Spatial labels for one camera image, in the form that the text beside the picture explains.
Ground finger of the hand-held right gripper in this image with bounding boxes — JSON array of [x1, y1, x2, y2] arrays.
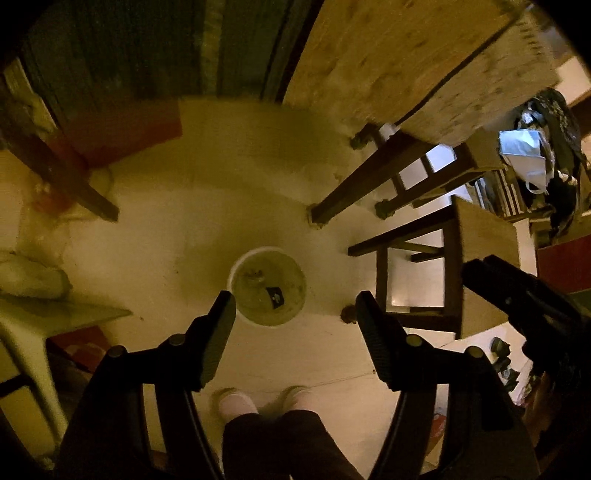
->
[[462, 255, 591, 334]]

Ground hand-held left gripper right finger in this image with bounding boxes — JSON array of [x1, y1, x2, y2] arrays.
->
[[355, 291, 541, 480]]

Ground crumpled white plastic bag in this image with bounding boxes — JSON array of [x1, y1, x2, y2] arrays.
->
[[0, 251, 73, 300]]

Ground clear plastic bag with red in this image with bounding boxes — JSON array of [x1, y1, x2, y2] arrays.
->
[[18, 166, 116, 241]]

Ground wooden table with patterned cloth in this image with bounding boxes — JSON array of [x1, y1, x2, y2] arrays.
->
[[0, 0, 561, 228]]

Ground white slipper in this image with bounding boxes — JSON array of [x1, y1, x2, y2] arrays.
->
[[281, 385, 320, 412], [211, 388, 259, 422]]

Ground wooden stool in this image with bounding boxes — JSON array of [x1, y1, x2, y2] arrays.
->
[[348, 196, 519, 341], [367, 124, 506, 217]]

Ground white round bin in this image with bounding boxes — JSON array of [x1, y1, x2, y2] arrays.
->
[[227, 247, 308, 326]]

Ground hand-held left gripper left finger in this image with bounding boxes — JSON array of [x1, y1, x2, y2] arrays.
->
[[53, 290, 238, 480]]

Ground red cabinet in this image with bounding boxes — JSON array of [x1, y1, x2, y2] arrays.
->
[[537, 234, 591, 292]]

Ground white plastic chair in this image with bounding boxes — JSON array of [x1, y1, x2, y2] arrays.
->
[[0, 295, 134, 446]]

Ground black patterned bag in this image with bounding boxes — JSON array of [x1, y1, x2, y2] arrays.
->
[[515, 88, 591, 241]]

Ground red flat box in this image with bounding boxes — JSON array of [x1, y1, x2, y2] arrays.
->
[[46, 99, 184, 168]]

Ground stack of books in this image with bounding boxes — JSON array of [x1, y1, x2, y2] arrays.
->
[[470, 170, 532, 219]]

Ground person's dark trousers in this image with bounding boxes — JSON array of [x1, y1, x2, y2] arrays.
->
[[222, 410, 365, 480]]

